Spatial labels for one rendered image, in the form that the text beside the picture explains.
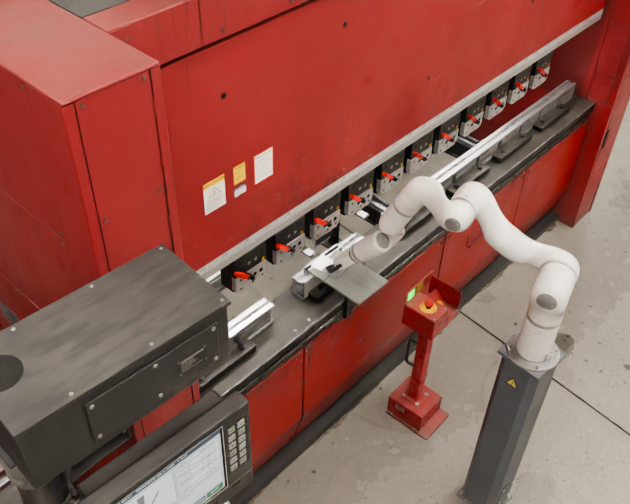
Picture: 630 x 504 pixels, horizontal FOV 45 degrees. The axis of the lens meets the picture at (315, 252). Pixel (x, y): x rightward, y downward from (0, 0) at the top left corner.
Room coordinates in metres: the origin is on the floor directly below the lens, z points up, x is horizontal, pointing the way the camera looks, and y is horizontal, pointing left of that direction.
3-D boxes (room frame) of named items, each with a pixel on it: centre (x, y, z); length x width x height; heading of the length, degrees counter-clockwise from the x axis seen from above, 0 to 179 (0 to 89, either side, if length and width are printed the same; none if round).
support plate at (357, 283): (2.19, -0.14, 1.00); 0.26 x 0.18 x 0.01; 49
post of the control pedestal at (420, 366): (2.29, -0.51, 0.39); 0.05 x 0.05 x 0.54; 51
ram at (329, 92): (2.78, -0.46, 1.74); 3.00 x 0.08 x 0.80; 139
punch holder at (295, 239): (2.12, 0.12, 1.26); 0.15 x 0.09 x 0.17; 139
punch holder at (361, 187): (2.42, -0.14, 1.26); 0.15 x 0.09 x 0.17; 139
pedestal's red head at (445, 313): (2.29, -0.51, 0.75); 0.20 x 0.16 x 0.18; 141
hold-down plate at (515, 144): (3.31, -1.00, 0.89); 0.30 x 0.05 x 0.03; 139
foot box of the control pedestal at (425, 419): (2.27, -0.53, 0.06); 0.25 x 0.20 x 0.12; 51
